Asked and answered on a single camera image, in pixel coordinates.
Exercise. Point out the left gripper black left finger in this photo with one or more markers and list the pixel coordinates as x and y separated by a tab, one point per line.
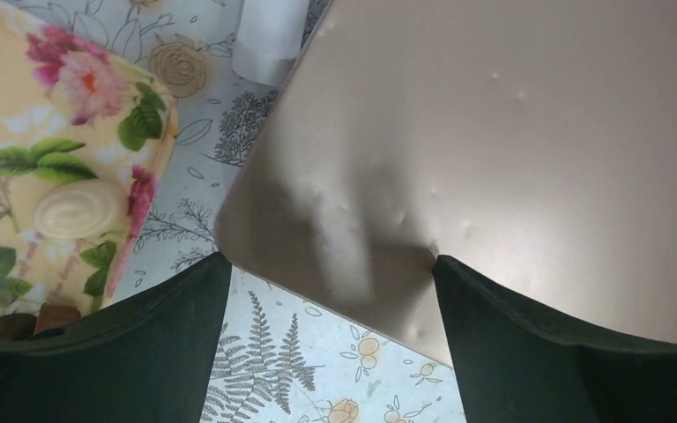
147	358

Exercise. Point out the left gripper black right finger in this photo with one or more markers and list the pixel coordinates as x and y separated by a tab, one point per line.
518	360

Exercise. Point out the gold box lid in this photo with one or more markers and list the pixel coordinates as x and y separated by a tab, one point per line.
534	141

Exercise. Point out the floral yellow tray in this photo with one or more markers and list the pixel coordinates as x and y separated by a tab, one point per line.
85	136

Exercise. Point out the white pole base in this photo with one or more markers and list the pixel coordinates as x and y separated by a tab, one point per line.
268	39

